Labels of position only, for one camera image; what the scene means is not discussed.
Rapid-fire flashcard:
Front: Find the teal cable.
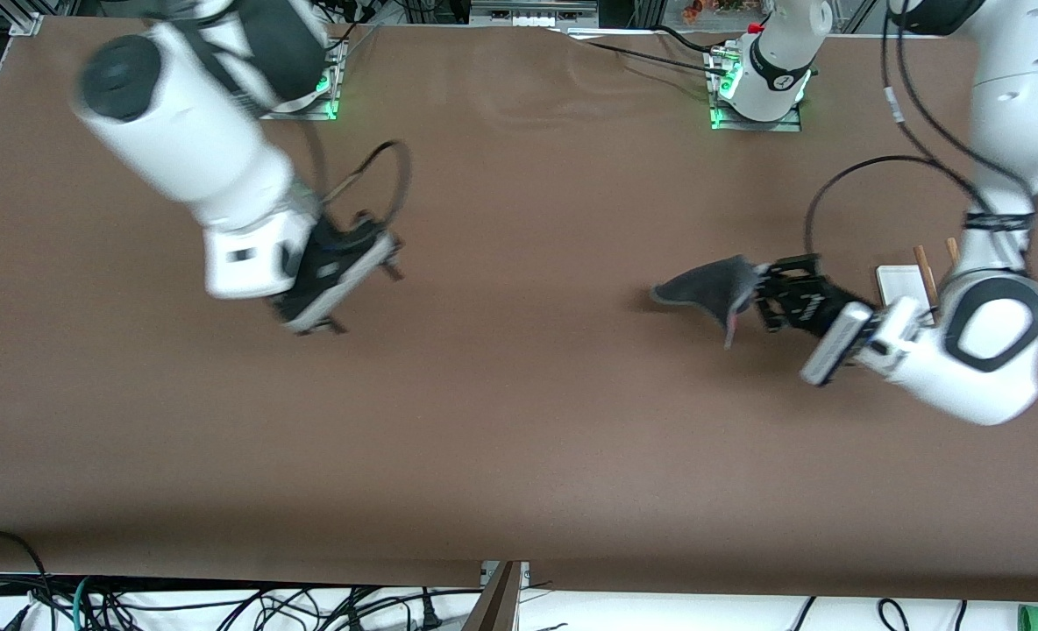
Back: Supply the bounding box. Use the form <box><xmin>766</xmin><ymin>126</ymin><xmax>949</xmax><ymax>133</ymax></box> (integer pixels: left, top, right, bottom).
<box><xmin>72</xmin><ymin>576</ymin><xmax>104</xmax><ymax>631</ymax></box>

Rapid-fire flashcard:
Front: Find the brown table cover sheet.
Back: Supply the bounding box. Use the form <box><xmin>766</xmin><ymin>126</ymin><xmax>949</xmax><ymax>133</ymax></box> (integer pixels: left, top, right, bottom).
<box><xmin>0</xmin><ymin>16</ymin><xmax>1038</xmax><ymax>604</ymax></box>

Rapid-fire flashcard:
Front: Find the black cable tangle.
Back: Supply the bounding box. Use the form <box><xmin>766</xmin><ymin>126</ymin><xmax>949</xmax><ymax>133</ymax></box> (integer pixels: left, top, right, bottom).
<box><xmin>0</xmin><ymin>574</ymin><xmax>485</xmax><ymax>631</ymax></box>

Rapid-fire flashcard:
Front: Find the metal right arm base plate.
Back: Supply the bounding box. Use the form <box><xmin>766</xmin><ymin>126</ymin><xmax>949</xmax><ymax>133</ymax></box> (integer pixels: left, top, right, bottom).
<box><xmin>260</xmin><ymin>39</ymin><xmax>345</xmax><ymax>121</ymax></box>

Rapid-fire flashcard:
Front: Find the metal frame post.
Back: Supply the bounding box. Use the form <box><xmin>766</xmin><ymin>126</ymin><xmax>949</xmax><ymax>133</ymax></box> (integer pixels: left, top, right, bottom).
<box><xmin>462</xmin><ymin>561</ymin><xmax>530</xmax><ymax>631</ymax></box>

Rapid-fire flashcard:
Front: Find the pink and grey towel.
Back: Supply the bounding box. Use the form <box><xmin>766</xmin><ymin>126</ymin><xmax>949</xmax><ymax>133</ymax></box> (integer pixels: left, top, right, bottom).
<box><xmin>651</xmin><ymin>256</ymin><xmax>770</xmax><ymax>350</ymax></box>

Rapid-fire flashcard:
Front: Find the short black table cable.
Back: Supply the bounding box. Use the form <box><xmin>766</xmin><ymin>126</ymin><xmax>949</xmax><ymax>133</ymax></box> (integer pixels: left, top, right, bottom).
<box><xmin>655</xmin><ymin>25</ymin><xmax>726</xmax><ymax>53</ymax></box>

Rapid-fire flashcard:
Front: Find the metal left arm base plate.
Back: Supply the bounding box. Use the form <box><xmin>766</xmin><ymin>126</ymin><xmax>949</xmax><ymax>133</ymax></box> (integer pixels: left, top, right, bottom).
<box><xmin>707</xmin><ymin>48</ymin><xmax>805</xmax><ymax>132</ymax></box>

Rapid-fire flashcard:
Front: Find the black looped floor cable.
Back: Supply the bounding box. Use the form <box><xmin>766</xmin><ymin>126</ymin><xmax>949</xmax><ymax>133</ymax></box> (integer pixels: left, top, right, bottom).
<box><xmin>0</xmin><ymin>529</ymin><xmax>57</xmax><ymax>631</ymax></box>

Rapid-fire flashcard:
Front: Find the long black table cable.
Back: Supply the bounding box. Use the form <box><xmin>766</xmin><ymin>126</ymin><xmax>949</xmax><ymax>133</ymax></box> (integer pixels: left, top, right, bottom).
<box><xmin>563</xmin><ymin>29</ymin><xmax>723</xmax><ymax>67</ymax></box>

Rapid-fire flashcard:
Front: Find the white power strip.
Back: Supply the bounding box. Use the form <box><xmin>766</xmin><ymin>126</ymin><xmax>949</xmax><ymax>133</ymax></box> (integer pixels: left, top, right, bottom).
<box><xmin>471</xmin><ymin>0</ymin><xmax>600</xmax><ymax>27</ymax></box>

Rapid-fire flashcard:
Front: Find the wooden chopsticks pair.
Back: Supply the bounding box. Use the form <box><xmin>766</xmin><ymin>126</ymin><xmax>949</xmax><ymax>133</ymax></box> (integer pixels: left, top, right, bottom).
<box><xmin>876</xmin><ymin>238</ymin><xmax>963</xmax><ymax>326</ymax></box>

